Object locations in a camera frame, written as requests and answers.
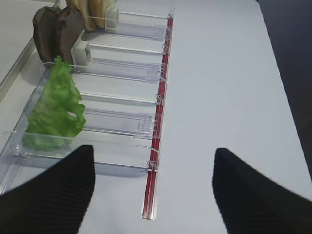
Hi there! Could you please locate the brown meat patty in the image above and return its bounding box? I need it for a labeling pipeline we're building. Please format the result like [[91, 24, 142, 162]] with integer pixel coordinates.
[[54, 5, 85, 64], [32, 6, 59, 63]]

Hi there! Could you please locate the clear acrylic rack right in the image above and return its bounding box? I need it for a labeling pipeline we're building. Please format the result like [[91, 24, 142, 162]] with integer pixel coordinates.
[[0, 2, 174, 193]]

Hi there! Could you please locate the white pusher block far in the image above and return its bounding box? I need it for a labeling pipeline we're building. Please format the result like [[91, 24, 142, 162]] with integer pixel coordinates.
[[105, 6, 119, 30]]

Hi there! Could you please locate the red strip on rack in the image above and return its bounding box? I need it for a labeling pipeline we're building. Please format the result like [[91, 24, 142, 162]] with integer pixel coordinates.
[[142, 16, 174, 220]]

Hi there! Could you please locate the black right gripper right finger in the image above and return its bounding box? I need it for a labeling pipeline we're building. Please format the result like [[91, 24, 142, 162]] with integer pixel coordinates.
[[212, 148, 312, 234]]

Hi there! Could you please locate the green lettuce leaf in rack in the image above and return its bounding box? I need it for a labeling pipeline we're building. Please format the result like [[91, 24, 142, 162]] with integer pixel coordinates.
[[22, 56, 86, 150]]

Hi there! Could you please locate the brown meat patty in rack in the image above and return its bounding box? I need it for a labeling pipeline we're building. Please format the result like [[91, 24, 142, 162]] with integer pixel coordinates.
[[54, 5, 85, 64]]

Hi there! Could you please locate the white pusher block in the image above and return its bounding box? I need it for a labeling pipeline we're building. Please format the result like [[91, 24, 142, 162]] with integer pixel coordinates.
[[70, 40, 92, 66], [105, 6, 119, 30]]

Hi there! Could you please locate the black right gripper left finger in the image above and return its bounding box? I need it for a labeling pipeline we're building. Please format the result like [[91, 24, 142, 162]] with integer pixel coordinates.
[[0, 145, 96, 234]]

